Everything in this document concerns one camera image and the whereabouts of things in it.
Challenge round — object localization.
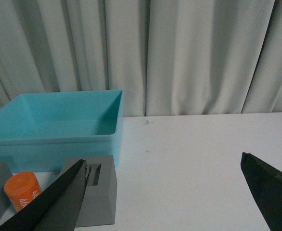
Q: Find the orange cylinder with white numbers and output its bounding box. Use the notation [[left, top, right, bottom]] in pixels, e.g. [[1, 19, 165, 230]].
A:
[[3, 171, 42, 212]]

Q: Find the gray block with square hole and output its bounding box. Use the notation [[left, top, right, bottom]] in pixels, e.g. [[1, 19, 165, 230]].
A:
[[58, 155, 117, 229]]

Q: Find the white pleated curtain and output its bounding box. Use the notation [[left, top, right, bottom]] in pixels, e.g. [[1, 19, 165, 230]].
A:
[[0, 0, 282, 116]]

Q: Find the light blue plastic box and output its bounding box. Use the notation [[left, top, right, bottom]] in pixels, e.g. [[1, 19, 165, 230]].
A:
[[0, 90, 124, 172]]

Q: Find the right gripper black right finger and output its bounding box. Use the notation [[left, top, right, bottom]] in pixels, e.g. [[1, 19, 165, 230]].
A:
[[241, 153, 282, 231]]

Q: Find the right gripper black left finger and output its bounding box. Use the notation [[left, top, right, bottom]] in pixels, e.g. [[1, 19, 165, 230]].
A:
[[0, 159, 87, 231]]

